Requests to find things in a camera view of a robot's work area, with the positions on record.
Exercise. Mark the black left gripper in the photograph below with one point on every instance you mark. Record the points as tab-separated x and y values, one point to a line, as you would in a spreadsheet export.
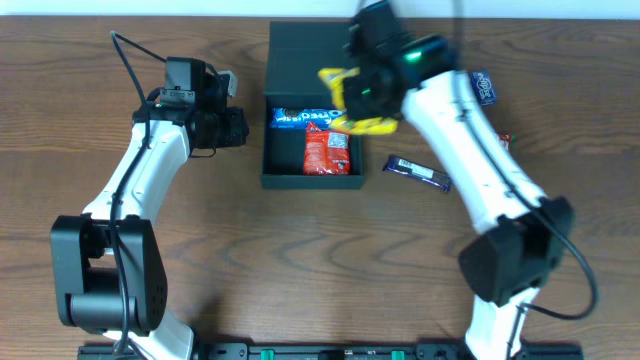
238	127

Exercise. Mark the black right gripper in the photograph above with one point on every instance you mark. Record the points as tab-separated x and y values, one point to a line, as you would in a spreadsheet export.
345	95

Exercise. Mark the yellow snack bag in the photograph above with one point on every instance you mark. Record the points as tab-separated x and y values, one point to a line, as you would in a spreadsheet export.
333	79

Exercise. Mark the black gift box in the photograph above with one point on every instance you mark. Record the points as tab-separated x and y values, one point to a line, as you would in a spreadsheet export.
297	52

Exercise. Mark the blue Oreo cookie pack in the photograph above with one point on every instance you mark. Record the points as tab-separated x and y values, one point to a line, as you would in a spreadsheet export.
290	118

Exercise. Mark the small blue gum pack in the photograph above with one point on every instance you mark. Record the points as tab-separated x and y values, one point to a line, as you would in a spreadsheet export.
483	88

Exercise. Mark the red snack bag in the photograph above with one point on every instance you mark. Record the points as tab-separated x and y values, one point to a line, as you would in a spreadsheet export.
326	152

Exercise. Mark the dark blue chocolate bar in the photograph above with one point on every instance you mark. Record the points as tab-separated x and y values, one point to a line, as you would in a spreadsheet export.
418	172

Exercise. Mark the green red KitKat bar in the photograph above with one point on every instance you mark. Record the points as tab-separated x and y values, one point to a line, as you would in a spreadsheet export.
506	140

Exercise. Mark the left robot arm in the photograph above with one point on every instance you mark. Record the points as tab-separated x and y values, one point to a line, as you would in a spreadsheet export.
108	273

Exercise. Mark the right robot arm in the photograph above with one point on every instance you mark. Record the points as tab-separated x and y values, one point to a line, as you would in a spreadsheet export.
521	232

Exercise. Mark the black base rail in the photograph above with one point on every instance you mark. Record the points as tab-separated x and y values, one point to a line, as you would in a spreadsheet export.
438	350

